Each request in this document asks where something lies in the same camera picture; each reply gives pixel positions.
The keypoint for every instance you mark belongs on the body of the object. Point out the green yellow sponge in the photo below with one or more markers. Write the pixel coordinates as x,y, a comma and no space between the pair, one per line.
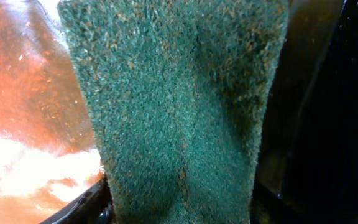
176,92

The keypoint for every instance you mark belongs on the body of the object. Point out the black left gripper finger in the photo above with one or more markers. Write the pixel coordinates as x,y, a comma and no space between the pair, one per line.
94,206

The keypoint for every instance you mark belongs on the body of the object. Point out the black water tub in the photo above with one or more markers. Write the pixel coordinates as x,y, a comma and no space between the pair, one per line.
307,168

